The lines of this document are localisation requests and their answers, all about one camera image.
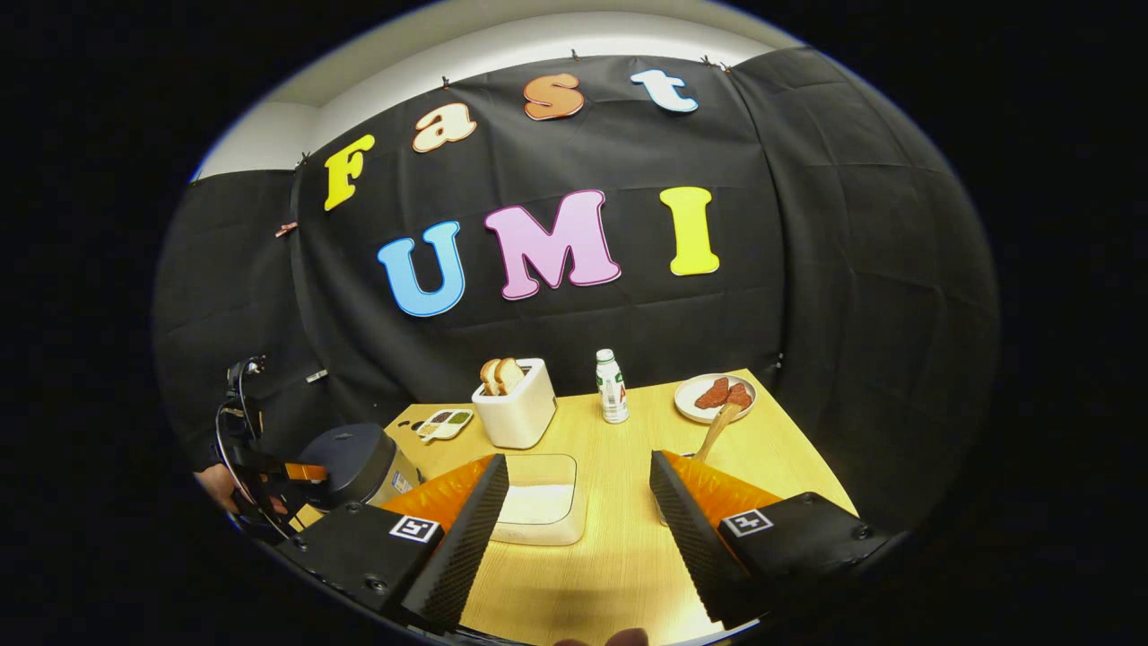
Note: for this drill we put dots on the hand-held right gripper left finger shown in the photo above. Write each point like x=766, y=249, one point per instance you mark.
x=471, y=538

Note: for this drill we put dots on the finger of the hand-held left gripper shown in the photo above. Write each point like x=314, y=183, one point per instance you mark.
x=305, y=472

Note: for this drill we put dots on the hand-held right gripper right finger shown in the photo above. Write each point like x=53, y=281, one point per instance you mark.
x=691, y=547

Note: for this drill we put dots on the dark blue rice cooker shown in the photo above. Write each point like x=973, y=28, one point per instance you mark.
x=354, y=462

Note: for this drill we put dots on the clear box of rice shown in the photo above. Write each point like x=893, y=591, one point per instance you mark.
x=538, y=502

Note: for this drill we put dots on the wooden spoon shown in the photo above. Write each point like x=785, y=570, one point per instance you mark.
x=717, y=432

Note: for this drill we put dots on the white cloth clip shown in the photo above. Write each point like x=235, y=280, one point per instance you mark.
x=316, y=375

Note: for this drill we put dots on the white seasoning dish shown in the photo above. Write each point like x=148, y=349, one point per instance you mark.
x=444, y=424

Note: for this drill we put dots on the white toaster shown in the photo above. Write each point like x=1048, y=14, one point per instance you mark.
x=520, y=414

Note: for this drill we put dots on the white round plate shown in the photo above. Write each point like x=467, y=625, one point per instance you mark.
x=689, y=404

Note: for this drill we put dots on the red meat slice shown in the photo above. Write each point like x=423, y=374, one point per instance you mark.
x=741, y=395
x=713, y=393

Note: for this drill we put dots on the toasted bread slice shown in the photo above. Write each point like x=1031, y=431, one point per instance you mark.
x=490, y=377
x=509, y=375

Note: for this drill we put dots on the white bottle with green label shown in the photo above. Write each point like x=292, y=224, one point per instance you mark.
x=613, y=390

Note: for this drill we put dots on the pink cloth clip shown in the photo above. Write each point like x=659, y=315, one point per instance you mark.
x=285, y=230

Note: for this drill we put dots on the black backdrop cloth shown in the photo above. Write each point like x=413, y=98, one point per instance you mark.
x=807, y=269

